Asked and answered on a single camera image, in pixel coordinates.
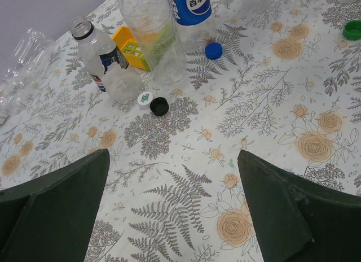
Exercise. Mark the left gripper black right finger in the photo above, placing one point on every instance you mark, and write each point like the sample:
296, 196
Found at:
296, 219

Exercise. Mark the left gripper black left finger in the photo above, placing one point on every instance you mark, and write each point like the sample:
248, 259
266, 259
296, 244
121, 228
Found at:
51, 218

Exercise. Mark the white cap green print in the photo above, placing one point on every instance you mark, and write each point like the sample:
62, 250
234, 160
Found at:
144, 99

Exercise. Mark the clear bottle black cap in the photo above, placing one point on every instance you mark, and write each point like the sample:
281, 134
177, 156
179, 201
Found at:
104, 61

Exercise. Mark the clear bottle white cap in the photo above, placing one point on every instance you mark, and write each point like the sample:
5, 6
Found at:
153, 26

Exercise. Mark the clear bottle blue label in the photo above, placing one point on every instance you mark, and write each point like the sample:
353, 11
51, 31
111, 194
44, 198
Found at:
195, 23

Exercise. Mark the crushed clear bottle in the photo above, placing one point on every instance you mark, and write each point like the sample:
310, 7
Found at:
23, 73

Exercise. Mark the green bottle cap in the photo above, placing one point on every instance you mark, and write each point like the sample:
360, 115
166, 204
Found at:
352, 30

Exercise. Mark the floral tablecloth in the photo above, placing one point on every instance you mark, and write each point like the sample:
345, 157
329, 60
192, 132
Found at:
287, 89

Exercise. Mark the yellow green toy basket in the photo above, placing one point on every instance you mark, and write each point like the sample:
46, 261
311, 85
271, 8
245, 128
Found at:
130, 49

